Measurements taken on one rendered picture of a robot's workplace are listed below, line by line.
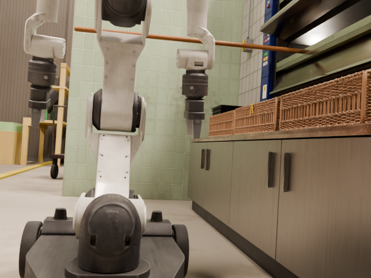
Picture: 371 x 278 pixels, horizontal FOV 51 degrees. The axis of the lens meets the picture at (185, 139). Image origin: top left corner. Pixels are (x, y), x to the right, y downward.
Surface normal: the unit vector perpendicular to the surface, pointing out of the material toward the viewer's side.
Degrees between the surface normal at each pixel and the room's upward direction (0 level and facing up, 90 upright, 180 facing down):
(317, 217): 90
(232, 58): 90
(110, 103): 86
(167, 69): 90
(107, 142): 60
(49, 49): 104
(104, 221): 70
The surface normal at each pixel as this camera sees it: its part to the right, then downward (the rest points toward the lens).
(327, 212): -0.98, -0.07
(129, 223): 0.42, -0.35
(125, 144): 0.19, -0.51
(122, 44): 0.18, 0.16
